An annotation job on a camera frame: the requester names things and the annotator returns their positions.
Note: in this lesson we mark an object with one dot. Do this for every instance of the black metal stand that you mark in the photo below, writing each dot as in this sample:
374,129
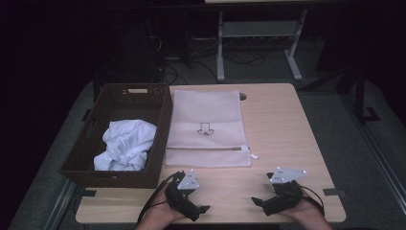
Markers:
360,96

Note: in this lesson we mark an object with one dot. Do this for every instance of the brown wicker basket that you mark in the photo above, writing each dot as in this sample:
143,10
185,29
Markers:
127,179

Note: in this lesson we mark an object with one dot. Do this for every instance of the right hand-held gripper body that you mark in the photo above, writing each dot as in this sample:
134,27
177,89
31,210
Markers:
284,196

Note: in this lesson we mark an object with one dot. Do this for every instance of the person's right hand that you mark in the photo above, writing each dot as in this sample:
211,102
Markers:
304,209

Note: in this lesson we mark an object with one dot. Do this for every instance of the person's left hand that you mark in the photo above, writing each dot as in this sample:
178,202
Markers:
164,212

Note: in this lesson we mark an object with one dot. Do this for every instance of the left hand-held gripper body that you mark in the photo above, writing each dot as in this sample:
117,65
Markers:
178,198

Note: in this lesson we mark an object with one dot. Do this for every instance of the metal floor rail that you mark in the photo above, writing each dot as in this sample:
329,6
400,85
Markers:
62,204
383,159

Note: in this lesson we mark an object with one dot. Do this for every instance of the black tape strip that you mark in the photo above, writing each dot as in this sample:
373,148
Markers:
330,192
88,193

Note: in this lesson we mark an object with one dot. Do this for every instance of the white garment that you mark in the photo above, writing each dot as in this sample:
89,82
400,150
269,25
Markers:
127,143

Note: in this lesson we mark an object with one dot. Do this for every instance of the white metal desk frame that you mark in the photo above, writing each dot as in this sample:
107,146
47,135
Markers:
258,29

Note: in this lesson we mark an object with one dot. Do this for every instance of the white mesh laundry bag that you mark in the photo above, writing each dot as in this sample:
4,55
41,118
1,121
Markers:
207,108

